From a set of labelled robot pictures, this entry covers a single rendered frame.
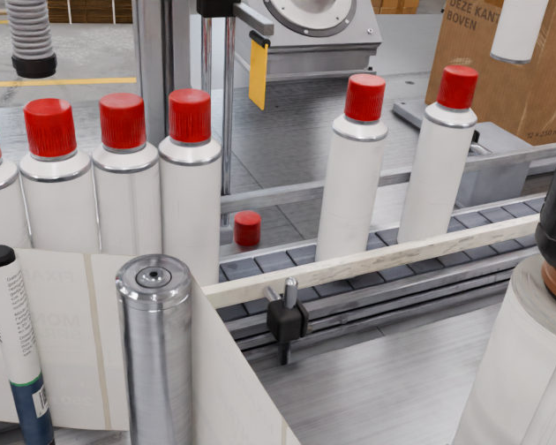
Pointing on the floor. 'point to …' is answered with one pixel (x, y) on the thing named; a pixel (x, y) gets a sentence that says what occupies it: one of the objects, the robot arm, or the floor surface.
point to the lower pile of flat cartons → (90, 11)
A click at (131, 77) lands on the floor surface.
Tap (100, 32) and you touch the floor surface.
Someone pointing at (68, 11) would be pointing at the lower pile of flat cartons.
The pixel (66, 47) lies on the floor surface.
